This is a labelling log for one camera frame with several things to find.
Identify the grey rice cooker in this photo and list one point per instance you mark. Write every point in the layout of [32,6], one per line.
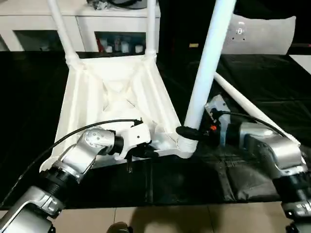
[126,2]

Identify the white plastic upturned table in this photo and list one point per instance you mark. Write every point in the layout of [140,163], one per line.
[267,80]

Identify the dark robot leg part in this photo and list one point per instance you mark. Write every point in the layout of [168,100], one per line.
[119,228]

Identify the grey cushion with holes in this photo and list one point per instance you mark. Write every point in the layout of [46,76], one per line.
[267,36]

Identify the yellow label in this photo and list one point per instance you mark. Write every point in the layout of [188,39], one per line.
[193,45]

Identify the dark clutter pile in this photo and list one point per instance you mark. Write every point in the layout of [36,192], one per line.
[97,3]

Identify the white cup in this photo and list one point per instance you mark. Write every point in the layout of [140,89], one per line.
[138,48]

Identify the black cabinet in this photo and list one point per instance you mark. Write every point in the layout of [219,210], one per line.
[179,24]

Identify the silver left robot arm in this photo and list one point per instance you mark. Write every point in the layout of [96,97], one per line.
[80,153]

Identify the white plastic table leg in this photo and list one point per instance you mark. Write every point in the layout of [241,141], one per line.
[60,29]
[151,29]
[238,94]
[206,72]

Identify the black screen with red light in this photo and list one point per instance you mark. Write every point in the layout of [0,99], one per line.
[301,48]

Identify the white plastic table top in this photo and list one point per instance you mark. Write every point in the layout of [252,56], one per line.
[82,97]

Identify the white cabinet with glass doors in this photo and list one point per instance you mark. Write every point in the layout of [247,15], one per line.
[109,21]

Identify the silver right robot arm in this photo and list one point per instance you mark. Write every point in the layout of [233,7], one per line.
[279,150]

